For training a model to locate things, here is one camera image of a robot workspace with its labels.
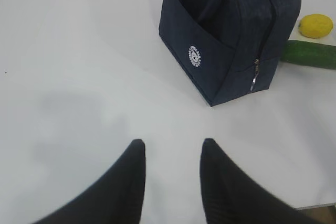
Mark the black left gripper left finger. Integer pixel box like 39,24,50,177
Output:
38,139,146,223

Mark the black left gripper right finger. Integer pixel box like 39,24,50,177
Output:
200,138,317,223

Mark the navy blue fabric bag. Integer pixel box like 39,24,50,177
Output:
159,0,301,106

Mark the green cucumber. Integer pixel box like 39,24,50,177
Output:
280,40,335,70

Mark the yellow lemon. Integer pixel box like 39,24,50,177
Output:
299,14,333,39

